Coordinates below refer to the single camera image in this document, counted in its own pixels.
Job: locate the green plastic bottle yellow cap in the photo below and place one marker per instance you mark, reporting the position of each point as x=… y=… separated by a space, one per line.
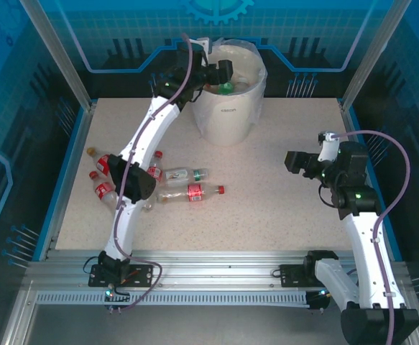
x=225 y=89

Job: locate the tea bottle green neck label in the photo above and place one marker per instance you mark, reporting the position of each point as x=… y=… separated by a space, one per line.
x=180 y=176

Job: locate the cola bottle red cap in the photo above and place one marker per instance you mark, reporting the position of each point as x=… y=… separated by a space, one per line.
x=194 y=192
x=105 y=189
x=155 y=171

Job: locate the cola bottle orange cap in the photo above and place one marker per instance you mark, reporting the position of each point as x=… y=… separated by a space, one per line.
x=103 y=163

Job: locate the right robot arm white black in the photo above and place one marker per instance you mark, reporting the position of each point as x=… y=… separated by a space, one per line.
x=365 y=251

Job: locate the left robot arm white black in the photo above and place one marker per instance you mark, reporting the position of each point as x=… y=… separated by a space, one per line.
x=148 y=140

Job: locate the cream round waste bin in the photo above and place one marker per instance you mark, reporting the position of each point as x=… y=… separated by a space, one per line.
x=227 y=122

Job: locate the white bin with plastic liner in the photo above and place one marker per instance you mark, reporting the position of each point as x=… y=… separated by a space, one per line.
x=261 y=90

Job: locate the grey metal lower shelf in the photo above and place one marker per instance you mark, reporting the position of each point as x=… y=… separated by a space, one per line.
x=212 y=327

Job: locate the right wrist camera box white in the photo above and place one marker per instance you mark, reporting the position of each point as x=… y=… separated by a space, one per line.
x=329 y=149

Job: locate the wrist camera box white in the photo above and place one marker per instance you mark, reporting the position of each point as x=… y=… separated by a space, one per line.
x=329 y=149
x=203 y=45

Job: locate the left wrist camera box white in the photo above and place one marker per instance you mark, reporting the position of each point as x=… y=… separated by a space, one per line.
x=203 y=45

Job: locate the aluminium table side rail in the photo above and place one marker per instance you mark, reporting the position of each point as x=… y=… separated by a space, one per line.
x=77 y=158
x=349 y=122

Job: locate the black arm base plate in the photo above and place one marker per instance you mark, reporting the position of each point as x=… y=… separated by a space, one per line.
x=290 y=275
x=144 y=275

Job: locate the aluminium frame post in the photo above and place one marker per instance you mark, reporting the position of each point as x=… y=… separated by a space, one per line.
x=372 y=54
x=62 y=54

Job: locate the aluminium mounting rail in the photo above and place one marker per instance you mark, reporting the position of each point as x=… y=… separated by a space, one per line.
x=212 y=269

